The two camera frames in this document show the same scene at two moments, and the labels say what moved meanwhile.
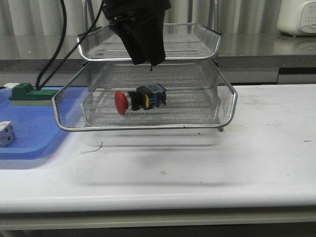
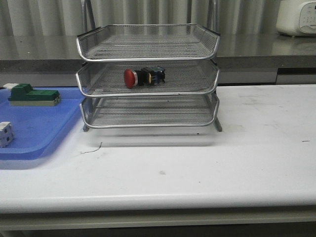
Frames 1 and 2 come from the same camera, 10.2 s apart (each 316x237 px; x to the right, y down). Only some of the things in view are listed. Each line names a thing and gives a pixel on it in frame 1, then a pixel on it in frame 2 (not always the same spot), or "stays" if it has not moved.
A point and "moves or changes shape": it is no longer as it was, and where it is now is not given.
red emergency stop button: x=148 y=98 -> x=146 y=75
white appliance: x=297 y=17 stays
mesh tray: x=183 y=41 stays
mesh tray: x=98 y=96 moves or changes shape
